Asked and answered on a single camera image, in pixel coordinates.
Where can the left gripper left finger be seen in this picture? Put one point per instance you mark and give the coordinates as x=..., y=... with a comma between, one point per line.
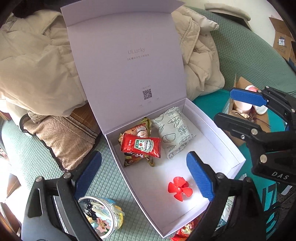
x=52, y=211

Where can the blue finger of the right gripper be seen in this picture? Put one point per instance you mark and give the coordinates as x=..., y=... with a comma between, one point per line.
x=255, y=136
x=281, y=103

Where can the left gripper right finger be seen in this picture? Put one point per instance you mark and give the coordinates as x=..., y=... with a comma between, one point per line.
x=246, y=220

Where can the red fortune-god snack pack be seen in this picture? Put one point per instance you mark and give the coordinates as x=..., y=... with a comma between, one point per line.
x=184, y=232

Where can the red plastic propeller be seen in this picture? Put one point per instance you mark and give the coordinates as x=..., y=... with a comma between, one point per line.
x=180, y=187

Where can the white bread-print snack pack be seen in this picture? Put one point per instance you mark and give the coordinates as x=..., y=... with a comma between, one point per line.
x=173, y=131
x=226, y=212

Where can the red ketchup sachet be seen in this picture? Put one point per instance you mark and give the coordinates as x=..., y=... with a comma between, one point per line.
x=147, y=146

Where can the small brown cardboard box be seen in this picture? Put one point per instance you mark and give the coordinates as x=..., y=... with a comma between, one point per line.
x=260, y=115

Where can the pink round case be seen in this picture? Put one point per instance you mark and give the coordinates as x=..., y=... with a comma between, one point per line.
x=242, y=108

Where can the teal foam mat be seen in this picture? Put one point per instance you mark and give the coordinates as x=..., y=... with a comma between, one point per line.
x=235, y=211

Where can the clear plastic jar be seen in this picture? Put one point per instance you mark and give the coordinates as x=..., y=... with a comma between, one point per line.
x=103, y=214

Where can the large cardboard box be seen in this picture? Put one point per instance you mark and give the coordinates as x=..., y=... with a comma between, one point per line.
x=284, y=42

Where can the green sofa cover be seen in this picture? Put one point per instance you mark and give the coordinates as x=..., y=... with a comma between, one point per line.
x=241, y=52

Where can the brown striped pillow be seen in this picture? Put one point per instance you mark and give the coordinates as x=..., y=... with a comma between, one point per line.
x=68, y=138

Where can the beige puffer jacket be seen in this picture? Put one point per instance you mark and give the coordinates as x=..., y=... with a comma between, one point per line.
x=38, y=72

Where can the lavender open gift box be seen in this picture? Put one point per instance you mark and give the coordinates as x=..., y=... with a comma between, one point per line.
x=130, y=65

